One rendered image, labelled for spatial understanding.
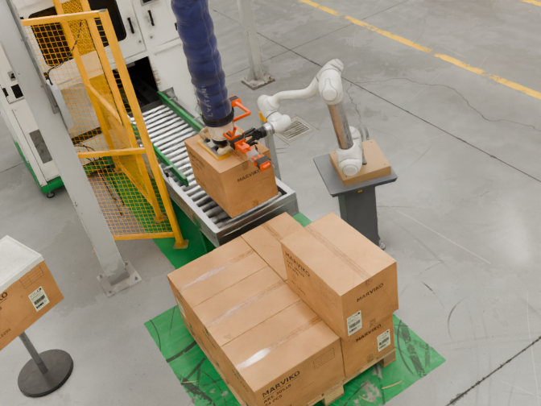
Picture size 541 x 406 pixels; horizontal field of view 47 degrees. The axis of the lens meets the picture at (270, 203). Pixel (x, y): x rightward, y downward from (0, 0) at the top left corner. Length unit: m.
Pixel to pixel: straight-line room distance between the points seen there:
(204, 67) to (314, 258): 1.44
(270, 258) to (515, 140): 2.90
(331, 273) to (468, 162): 2.69
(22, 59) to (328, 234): 2.20
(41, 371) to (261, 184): 2.06
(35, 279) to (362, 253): 2.06
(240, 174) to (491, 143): 2.74
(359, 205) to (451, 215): 0.94
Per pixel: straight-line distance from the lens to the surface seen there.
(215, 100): 4.22
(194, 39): 4.04
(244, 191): 4.37
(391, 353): 4.20
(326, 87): 3.86
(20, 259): 4.21
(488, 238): 5.11
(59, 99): 4.33
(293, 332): 3.78
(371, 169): 4.44
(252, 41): 7.40
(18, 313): 4.25
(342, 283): 3.45
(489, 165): 5.86
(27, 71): 4.28
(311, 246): 3.68
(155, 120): 6.20
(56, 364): 4.87
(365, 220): 4.78
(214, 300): 4.07
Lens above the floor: 3.43
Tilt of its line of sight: 38 degrees down
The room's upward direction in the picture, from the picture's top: 12 degrees counter-clockwise
